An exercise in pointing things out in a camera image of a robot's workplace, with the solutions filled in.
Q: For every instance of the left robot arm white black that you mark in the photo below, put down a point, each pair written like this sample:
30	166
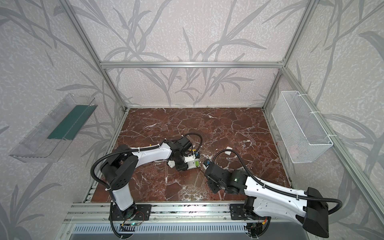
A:
114	171

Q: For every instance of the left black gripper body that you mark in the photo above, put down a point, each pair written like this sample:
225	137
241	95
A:
182	165

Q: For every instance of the white wire mesh basket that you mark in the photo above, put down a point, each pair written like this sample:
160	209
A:
303	135

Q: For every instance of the white remote control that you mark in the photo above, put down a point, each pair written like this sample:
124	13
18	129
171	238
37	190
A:
171	164
192	162

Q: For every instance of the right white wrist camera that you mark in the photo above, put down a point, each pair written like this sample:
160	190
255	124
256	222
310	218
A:
206	163

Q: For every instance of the aluminium mounting rail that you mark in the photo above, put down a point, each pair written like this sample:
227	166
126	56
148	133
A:
180	212

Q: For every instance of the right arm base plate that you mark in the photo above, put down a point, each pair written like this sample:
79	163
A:
242	212

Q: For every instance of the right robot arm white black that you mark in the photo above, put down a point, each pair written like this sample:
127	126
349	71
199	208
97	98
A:
266	200

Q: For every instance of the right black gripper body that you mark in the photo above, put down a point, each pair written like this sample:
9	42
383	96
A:
212	183

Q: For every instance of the clear plastic wall bin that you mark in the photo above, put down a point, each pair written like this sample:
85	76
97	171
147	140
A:
48	141

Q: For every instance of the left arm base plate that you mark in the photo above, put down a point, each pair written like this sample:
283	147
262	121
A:
140	212

